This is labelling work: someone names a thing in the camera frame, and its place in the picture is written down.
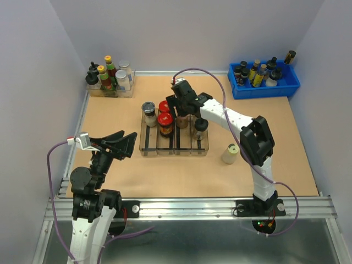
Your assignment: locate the purple cable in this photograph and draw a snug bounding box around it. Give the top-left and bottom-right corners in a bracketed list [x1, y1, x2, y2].
[172, 68, 300, 238]
[46, 140, 79, 264]

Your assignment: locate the yellow lid spice jar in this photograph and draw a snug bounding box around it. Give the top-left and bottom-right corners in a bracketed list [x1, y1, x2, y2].
[221, 144, 239, 164]

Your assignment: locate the red lid sauce jar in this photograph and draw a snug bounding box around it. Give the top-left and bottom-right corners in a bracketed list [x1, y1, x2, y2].
[158, 100, 170, 113]
[157, 112, 173, 138]

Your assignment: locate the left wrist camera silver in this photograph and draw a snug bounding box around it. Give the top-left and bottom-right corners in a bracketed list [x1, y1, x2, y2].
[67, 132, 96, 151]

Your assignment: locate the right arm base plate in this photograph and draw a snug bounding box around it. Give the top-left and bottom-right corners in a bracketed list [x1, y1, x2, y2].
[235, 199, 286, 217]

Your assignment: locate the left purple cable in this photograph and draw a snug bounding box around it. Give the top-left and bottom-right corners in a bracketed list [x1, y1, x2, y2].
[46, 140, 79, 264]

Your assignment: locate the chili sauce bottle back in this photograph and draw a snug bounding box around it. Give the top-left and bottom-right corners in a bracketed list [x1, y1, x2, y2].
[104, 55, 117, 86]

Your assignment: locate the clear corner storage box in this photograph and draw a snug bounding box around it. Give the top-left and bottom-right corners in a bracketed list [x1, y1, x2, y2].
[86, 75, 134, 98]

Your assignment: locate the black knob bottle front left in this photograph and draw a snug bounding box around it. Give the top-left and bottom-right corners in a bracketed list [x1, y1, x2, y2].
[85, 71, 101, 90]

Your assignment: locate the black knob lid bottle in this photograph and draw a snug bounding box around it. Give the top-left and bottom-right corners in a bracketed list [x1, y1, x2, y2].
[192, 118, 208, 140]

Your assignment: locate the clear bin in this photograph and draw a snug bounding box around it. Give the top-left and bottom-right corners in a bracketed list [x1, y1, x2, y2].
[139, 113, 158, 157]
[190, 115, 209, 156]
[157, 110, 174, 155]
[174, 115, 191, 156]

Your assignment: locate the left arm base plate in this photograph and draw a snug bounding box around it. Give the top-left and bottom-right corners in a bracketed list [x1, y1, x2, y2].
[114, 200, 140, 219]

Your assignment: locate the white powder jar black lid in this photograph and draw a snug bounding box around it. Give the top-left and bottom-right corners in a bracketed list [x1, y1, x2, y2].
[141, 102, 157, 127]

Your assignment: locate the red lid sauce jar back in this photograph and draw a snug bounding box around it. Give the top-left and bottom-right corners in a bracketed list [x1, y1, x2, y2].
[158, 100, 170, 113]

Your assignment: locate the pink lid spice jar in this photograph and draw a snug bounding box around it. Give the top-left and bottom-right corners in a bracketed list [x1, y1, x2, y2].
[176, 115, 189, 129]

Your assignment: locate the silver lid jar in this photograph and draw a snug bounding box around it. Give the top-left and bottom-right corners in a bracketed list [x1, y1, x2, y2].
[118, 60, 133, 82]
[115, 70, 131, 92]

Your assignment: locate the silver lid jar front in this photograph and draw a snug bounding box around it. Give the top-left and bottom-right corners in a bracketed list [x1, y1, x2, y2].
[115, 70, 131, 92]

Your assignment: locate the black knob bottle back left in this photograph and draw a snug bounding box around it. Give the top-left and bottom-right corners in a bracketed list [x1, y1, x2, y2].
[89, 61, 99, 75]

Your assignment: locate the yellow label bottle in bin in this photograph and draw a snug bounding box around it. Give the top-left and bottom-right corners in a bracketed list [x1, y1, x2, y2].
[249, 59, 267, 87]

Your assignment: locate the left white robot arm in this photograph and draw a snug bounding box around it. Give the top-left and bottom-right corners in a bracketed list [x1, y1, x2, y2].
[67, 130, 138, 263]

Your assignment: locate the chili sauce bottle front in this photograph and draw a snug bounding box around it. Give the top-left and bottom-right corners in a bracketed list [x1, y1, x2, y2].
[97, 65, 114, 91]

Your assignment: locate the dark bottle behind blue bin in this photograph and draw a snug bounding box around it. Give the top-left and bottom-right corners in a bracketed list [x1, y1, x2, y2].
[284, 50, 296, 65]

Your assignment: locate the blue plastic bin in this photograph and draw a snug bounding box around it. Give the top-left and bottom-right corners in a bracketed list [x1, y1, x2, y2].
[227, 60, 300, 99]

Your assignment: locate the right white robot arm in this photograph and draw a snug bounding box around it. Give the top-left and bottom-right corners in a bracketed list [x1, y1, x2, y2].
[166, 78, 278, 215]

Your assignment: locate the black knob bottle in bin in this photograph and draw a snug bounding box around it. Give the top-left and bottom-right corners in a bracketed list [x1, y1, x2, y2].
[265, 57, 282, 87]

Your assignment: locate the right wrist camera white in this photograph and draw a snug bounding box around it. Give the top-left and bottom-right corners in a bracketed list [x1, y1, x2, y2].
[171, 77, 186, 86]

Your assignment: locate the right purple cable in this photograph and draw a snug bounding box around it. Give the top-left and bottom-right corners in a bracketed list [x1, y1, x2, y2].
[172, 68, 300, 238]

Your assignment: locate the silver lid jar back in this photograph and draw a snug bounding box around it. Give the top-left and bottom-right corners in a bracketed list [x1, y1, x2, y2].
[118, 60, 133, 82]

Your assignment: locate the red lid sauce jar front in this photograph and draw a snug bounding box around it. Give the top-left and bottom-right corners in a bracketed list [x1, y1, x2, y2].
[157, 112, 173, 138]

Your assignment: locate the aluminium rail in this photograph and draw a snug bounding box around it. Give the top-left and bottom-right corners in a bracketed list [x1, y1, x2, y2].
[45, 195, 338, 221]

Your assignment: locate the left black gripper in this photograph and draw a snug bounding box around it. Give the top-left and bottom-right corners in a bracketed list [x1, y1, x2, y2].
[90, 129, 138, 187]

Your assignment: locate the chili sauce bottle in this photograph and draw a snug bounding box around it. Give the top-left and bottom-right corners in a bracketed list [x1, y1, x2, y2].
[97, 65, 114, 91]
[104, 55, 117, 86]

